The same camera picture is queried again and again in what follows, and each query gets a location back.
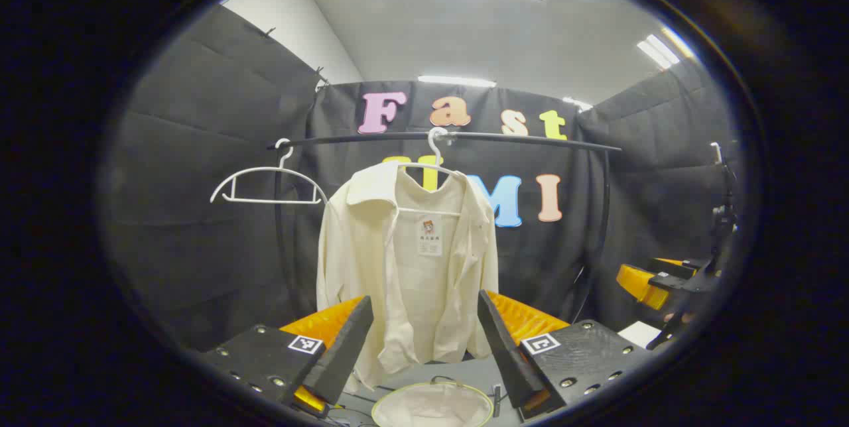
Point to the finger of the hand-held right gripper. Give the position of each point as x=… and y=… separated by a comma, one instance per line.
x=673, y=283
x=683, y=266

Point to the black backdrop cloth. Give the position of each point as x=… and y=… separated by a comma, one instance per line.
x=199, y=248

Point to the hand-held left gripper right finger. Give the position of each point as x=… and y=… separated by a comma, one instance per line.
x=504, y=354

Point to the white mesh laundry hamper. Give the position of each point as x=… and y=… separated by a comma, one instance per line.
x=431, y=407

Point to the white plastic clothes hanger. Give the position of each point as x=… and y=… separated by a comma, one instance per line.
x=432, y=147
x=265, y=169

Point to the cream long-sleeved shirt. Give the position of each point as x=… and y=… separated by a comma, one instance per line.
x=411, y=281

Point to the ceiling light panel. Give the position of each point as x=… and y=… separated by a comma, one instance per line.
x=577, y=104
x=658, y=51
x=457, y=81

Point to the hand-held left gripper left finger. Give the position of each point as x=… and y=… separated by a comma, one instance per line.
x=345, y=347

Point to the black metal clothes rack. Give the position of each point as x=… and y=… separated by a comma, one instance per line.
x=530, y=140

